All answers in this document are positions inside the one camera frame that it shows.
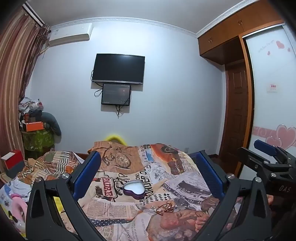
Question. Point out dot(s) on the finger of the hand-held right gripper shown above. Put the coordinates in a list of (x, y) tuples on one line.
[(266, 147), (256, 161)]

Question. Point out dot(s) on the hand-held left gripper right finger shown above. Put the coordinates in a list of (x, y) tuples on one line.
[(209, 173)]

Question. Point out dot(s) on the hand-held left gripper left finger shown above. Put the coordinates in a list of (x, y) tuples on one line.
[(89, 171)]

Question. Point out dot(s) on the purple heart-shaped tin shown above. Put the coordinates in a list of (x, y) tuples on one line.
[(135, 187)]

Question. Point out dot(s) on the yellow plush toy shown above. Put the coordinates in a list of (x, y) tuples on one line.
[(114, 138)]

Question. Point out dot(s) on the brown wooden door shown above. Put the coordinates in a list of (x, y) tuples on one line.
[(237, 111)]

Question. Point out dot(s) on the printed newspaper-pattern blanket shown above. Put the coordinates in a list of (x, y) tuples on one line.
[(143, 166)]

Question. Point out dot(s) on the green patterned bundle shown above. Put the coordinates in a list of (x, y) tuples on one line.
[(38, 141)]

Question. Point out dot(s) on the red and white sticker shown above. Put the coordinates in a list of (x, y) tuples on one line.
[(272, 87)]

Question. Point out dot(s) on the orange box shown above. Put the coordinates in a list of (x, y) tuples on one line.
[(34, 126)]

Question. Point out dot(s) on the red and white box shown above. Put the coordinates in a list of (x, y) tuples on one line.
[(13, 162)]

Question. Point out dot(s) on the white heart-print wardrobe door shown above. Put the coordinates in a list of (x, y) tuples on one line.
[(272, 69)]

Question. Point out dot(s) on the pink plush toy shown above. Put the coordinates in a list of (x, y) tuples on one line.
[(18, 206)]

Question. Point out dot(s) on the pile of clothes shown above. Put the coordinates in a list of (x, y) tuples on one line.
[(30, 106)]

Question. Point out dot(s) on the striped brown curtain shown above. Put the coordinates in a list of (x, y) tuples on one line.
[(13, 81)]

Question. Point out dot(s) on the wooden overhead cabinet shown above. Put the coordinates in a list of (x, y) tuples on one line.
[(231, 25)]

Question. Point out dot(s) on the white air conditioner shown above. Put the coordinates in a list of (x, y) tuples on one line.
[(69, 34)]

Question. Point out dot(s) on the small black wall monitor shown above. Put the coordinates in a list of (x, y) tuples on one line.
[(116, 94)]

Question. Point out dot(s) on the black wall television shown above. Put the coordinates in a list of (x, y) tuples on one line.
[(118, 68)]

